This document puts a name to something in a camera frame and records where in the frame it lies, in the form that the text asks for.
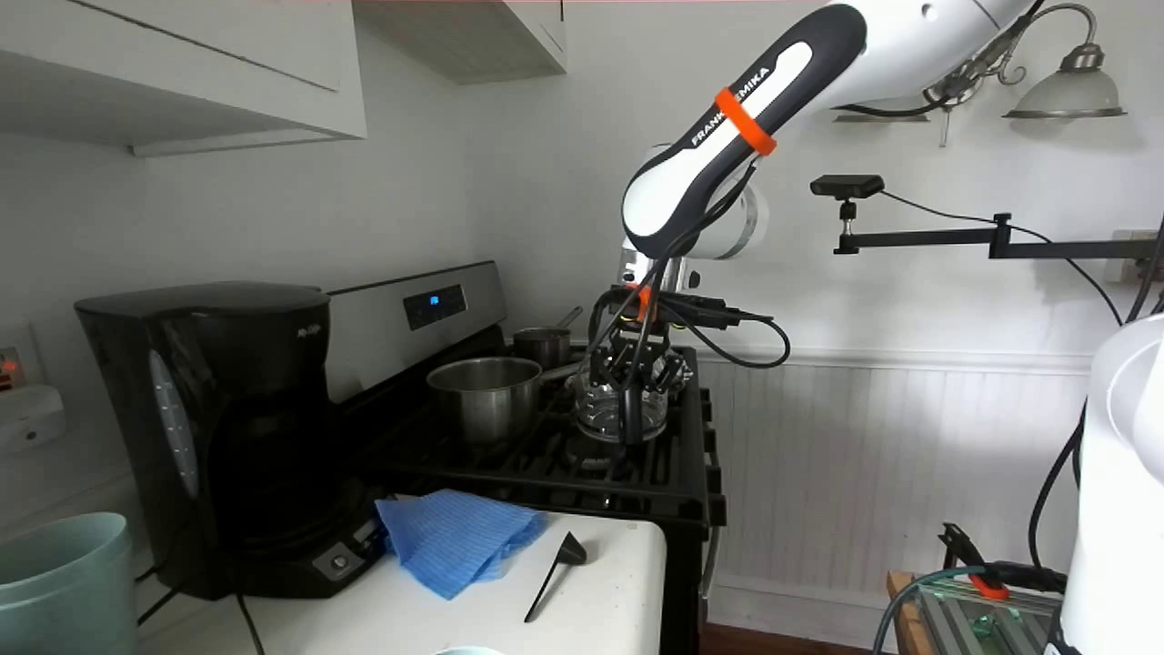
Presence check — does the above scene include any transparent kettle with black handle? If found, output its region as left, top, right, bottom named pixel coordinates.
left=562, top=359, right=681, bottom=448

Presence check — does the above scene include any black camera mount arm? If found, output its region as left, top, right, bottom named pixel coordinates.
left=831, top=210, right=1164, bottom=266

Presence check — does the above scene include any white wall cabinet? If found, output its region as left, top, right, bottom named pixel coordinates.
left=355, top=0, right=571, bottom=87
left=0, top=0, right=371, bottom=161

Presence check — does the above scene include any black coffee maker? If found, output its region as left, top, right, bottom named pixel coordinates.
left=74, top=279, right=391, bottom=605

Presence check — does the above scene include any green cup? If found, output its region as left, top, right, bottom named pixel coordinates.
left=0, top=507, right=138, bottom=655

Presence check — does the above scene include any small steel long-handled saucepan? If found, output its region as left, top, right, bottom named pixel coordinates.
left=511, top=307, right=589, bottom=367

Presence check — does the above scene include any large steel saucepan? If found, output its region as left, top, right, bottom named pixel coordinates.
left=420, top=355, right=585, bottom=448

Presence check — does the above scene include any thin black cable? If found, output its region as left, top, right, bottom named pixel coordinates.
left=1027, top=404, right=1092, bottom=574

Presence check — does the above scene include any red and black clamp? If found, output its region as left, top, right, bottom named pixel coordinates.
left=938, top=521, right=1069, bottom=601

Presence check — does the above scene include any double wall lamp fixture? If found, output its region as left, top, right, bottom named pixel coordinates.
left=831, top=0, right=1127, bottom=127

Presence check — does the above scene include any orange strap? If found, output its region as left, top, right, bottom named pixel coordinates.
left=709, top=85, right=777, bottom=161

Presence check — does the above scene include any blue cleaning cloth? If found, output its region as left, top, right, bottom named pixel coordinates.
left=371, top=484, right=548, bottom=605

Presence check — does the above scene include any white wall box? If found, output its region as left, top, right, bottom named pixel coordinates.
left=0, top=381, right=74, bottom=460

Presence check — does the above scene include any black plastic scoop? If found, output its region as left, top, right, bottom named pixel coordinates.
left=520, top=528, right=593, bottom=631

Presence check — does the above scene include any black and stainless gas stove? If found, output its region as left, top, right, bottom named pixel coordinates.
left=322, top=259, right=728, bottom=655

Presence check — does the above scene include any thick black cable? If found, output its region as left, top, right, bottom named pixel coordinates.
left=660, top=300, right=796, bottom=376

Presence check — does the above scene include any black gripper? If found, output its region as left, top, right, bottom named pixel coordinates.
left=585, top=277, right=673, bottom=392

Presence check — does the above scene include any black external camera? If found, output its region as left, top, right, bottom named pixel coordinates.
left=807, top=173, right=891, bottom=235

